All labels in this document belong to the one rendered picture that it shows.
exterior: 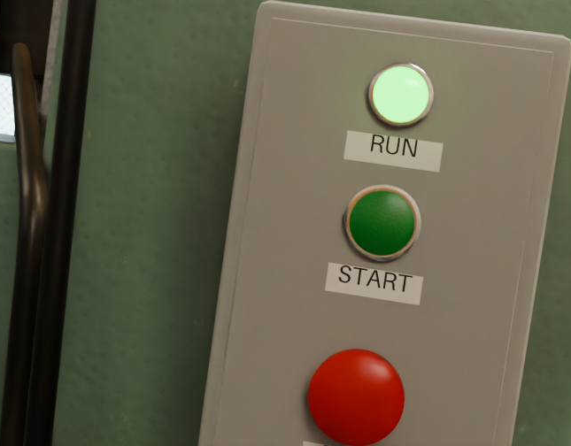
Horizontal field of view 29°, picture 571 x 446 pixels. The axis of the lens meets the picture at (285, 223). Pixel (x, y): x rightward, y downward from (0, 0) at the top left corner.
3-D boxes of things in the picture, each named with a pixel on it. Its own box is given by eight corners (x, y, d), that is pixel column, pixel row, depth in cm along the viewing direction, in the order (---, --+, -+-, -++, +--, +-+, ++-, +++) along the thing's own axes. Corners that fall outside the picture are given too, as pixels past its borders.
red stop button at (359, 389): (304, 432, 35) (318, 340, 35) (397, 448, 34) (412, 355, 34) (300, 439, 34) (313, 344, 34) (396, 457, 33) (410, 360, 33)
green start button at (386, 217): (339, 254, 34) (350, 179, 34) (415, 265, 34) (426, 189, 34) (337, 256, 34) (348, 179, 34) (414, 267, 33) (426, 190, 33)
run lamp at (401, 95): (365, 123, 34) (374, 58, 34) (428, 131, 34) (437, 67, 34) (363, 122, 33) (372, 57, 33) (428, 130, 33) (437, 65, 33)
